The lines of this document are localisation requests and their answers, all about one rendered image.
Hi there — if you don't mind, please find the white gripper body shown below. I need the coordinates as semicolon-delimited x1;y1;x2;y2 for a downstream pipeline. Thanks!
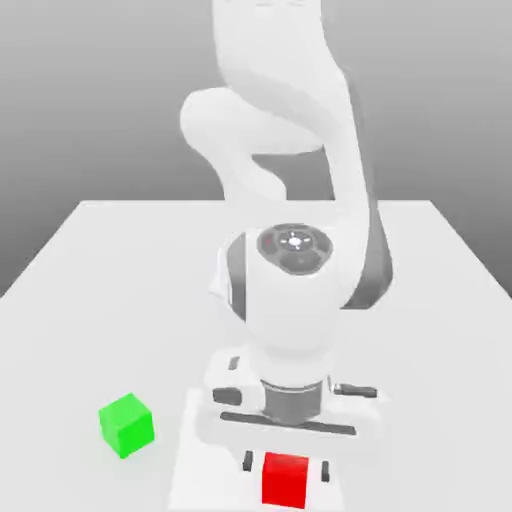
194;401;382;461

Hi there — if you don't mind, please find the small red cube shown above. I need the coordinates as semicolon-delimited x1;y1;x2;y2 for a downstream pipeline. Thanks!
261;451;310;510

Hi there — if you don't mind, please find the small green cube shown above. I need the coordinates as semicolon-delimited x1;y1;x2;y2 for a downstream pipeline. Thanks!
98;392;156;460

